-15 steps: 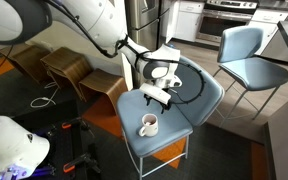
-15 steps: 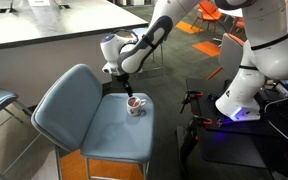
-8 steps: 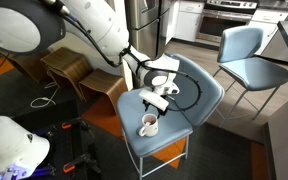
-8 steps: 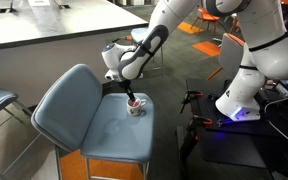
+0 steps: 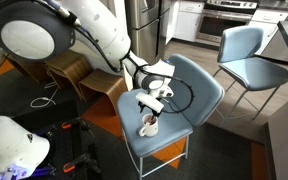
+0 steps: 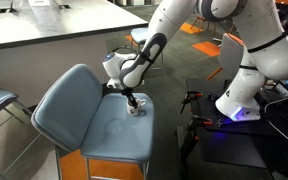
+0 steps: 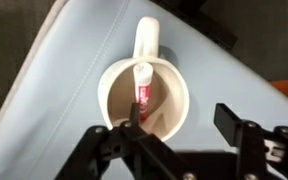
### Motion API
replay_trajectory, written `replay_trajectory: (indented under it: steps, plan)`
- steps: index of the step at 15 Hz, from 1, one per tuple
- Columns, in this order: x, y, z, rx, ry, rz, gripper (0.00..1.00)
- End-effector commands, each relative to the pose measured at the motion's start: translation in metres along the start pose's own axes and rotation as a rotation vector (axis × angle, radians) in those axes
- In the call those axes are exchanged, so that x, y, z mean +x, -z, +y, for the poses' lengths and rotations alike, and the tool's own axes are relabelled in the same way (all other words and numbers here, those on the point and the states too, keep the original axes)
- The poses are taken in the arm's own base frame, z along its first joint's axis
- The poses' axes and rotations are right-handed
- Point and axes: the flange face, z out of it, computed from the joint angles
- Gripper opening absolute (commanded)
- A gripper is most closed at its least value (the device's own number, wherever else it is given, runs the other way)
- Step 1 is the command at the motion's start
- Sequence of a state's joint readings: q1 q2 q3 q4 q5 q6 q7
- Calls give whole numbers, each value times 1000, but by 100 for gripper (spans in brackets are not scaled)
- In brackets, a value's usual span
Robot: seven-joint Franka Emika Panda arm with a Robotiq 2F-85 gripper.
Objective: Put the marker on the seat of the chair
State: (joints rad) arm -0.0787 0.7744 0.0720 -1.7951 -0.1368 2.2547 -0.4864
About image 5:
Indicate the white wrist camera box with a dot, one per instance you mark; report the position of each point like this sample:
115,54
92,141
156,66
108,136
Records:
149,102

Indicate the white patterned ceramic mug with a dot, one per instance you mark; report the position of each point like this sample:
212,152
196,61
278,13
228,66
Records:
150,128

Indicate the light blue padded chair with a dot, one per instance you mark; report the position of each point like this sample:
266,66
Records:
250,70
170,126

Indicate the white kitchen cabinet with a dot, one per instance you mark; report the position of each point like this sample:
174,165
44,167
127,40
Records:
267,20
188,21

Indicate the stainless steel refrigerator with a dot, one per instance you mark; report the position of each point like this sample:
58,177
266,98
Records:
147,26

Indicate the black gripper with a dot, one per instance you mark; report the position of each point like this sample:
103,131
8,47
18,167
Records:
164,95

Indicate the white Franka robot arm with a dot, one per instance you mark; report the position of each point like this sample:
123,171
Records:
107,26

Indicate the bent plywood stool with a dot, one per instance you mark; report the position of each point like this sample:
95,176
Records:
100,85
67,66
27,68

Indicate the orange black bar clamp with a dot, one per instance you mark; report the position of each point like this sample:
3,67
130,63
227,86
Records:
66,125
69,166

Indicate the stainless steel oven range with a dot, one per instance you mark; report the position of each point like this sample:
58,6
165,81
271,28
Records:
224,20

